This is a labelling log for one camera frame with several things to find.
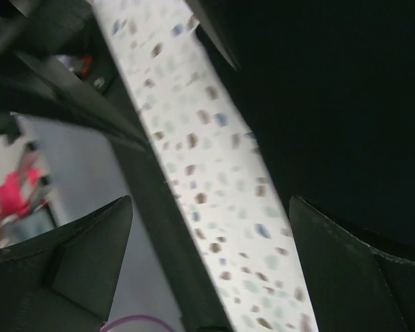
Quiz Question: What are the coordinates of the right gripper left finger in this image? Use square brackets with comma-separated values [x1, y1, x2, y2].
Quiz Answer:
[0, 196, 133, 332]

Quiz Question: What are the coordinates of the black t shirt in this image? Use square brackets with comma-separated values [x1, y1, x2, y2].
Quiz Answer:
[193, 0, 415, 250]

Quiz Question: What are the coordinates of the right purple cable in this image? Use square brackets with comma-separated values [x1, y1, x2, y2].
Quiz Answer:
[100, 313, 174, 332]

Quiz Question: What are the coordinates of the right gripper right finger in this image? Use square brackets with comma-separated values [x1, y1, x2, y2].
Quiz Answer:
[289, 196, 415, 331]

